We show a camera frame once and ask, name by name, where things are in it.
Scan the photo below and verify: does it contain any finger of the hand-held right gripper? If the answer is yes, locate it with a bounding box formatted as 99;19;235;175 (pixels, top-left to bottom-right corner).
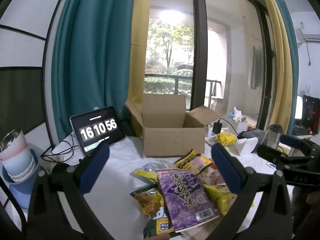
257;144;292;165
279;134;320;157

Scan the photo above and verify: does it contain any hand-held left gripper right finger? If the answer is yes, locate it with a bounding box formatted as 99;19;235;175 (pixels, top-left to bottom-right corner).
205;144;293;240

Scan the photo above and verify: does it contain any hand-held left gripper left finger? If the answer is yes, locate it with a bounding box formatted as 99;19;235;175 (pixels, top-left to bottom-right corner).
26;142;110;240

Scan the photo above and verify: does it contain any purple snack packet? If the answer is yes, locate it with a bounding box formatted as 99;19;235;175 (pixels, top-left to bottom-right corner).
155;169;220;233

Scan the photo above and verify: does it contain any cardboard box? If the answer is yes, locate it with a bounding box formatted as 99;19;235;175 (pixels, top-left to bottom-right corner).
125;94;223;158

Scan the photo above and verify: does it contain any person's right hand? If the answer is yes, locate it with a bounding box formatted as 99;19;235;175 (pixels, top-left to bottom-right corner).
292;187;320;233

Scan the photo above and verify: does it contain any steel thermos cup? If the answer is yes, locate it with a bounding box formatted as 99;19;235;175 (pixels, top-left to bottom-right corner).
264;124;284;151

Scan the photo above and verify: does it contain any beige snack packet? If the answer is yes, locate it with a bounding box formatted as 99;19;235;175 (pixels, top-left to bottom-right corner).
197;166;223;186

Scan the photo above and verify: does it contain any yellow red snack packet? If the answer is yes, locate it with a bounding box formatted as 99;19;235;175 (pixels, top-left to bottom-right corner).
189;155;214;175

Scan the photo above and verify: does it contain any grey cloth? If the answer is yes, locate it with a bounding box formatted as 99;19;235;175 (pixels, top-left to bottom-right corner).
241;129;268;143

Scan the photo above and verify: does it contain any white tissue roll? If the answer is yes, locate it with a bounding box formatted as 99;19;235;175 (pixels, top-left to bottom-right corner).
229;137;258;155

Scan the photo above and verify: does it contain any yellow plastic bag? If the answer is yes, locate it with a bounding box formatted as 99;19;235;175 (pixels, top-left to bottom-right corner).
215;132;238;146

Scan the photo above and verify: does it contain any bright yellow snack packet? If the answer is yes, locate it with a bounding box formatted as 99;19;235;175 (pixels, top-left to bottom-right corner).
204;184;238;216

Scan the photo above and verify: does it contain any black computer tower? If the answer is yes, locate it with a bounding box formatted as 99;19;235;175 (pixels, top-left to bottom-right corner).
301;94;320;136

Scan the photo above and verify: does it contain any computer monitor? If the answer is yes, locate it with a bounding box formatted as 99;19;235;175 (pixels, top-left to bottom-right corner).
295;95;303;120

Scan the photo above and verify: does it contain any tablet with clock display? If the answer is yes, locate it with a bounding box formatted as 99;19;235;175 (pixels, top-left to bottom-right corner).
70;107;126;156

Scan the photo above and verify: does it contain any black yellow snack packet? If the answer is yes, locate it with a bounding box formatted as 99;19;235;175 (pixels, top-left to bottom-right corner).
174;149;201;170

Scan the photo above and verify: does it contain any white woven basket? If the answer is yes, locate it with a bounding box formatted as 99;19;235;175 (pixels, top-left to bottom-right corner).
230;120;249;134

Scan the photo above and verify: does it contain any small yellow snack packet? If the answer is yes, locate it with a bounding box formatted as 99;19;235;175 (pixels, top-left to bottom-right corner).
134;169;159;182

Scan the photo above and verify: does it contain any tissue pack in basket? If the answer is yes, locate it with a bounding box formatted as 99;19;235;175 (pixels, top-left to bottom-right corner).
230;106;247;123

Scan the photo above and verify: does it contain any clear plastic snack packet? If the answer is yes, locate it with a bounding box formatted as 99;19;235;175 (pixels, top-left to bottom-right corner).
141;162;175;173

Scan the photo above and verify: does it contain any yellow green snack packet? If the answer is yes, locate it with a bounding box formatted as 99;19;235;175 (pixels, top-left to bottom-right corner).
130;186;180;239

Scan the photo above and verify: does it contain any narrow teal curtain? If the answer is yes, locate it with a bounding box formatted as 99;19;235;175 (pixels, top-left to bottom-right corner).
269;0;300;130

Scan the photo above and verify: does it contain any yellow curtain with long folds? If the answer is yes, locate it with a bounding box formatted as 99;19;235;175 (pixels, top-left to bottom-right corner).
255;0;293;132

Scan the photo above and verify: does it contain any pale blue plastic cup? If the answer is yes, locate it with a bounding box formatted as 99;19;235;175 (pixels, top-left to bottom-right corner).
2;148;36;183

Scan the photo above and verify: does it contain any blue plastic bucket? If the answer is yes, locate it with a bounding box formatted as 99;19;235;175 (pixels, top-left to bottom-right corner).
2;149;41;209

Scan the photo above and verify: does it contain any folding drying rack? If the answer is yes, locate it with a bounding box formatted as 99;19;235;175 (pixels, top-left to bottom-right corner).
204;79;223;108

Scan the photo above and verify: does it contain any pink plastic cup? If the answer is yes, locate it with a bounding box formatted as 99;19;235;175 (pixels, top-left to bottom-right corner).
0;129;28;161

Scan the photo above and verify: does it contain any yellow curtain beside teal curtain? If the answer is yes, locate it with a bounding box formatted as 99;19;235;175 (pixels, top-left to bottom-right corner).
127;0;153;138

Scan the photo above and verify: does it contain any black balcony railing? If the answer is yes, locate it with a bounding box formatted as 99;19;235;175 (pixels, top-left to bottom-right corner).
144;73;194;98

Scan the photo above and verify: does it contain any white air conditioner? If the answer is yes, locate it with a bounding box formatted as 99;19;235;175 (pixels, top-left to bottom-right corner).
299;27;320;42

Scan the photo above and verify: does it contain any wide teal curtain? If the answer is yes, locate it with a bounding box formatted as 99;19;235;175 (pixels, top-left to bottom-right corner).
51;0;137;144

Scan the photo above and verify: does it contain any black tablet cable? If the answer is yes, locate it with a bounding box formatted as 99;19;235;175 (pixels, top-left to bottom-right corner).
40;116;84;161

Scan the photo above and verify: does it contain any black charger with cable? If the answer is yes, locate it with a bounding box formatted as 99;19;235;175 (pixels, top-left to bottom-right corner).
212;118;240;137

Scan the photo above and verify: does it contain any black window frame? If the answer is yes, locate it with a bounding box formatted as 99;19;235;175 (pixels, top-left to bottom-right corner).
191;0;210;110

